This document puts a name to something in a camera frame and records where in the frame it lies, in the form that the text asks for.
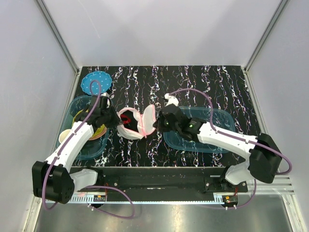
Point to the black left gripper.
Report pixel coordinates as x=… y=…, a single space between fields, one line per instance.
x=116 y=120

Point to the left teal plastic bin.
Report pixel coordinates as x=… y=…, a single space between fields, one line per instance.
x=91 y=149

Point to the blue dotted plate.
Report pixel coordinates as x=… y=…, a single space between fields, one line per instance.
x=95 y=81

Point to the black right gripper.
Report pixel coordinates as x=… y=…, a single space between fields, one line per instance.
x=159 y=125

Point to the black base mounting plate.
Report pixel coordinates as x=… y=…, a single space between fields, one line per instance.
x=166 y=184

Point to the teal plastic bin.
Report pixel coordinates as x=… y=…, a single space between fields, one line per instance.
x=207 y=141
x=91 y=149

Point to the right teal plastic bin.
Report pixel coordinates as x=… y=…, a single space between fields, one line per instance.
x=207 y=141

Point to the red bra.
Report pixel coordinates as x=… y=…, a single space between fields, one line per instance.
x=125 y=119

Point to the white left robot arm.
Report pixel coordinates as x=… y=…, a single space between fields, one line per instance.
x=51 y=179

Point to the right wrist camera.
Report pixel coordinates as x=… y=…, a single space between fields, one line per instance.
x=170 y=99

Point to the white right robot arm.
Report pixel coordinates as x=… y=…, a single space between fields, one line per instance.
x=261 y=154

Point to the black garment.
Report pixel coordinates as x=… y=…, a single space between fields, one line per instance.
x=133 y=125

